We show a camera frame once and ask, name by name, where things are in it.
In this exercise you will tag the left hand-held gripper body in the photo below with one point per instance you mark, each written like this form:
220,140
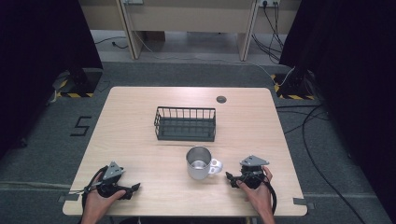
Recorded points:
109,182

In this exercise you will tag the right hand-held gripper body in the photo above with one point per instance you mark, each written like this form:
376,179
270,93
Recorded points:
251,174

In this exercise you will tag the metal cup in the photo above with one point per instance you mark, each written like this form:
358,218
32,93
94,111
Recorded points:
201,163

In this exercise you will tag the person's right hand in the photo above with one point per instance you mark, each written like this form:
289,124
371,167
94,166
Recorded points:
259,193

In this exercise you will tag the person's left hand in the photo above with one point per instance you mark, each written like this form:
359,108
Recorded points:
99,202

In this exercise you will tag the table grommet hole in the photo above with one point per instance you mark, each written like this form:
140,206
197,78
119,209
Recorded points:
221,99

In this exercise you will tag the black stand base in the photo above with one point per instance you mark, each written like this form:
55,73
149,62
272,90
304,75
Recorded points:
81,81
295,84

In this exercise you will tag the black curtain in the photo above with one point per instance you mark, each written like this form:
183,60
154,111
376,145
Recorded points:
351,93
37,62

